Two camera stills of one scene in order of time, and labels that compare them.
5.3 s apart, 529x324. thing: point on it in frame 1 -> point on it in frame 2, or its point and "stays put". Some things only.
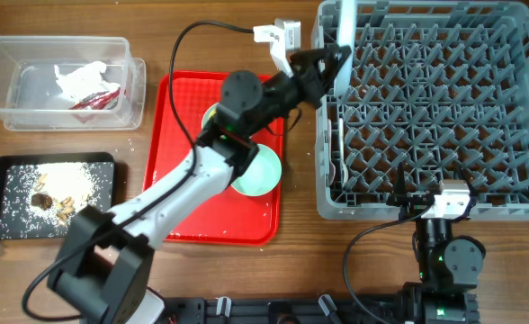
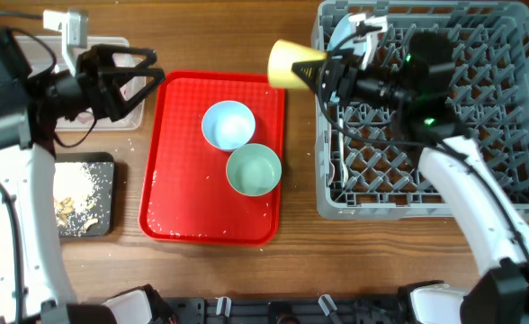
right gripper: [416, 204] -> [342, 77]
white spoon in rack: [345, 175] stays put
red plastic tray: [235, 219] stays put
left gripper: [309, 81] -> [95, 80]
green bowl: [262, 175] stays put
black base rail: [380, 309] stays put
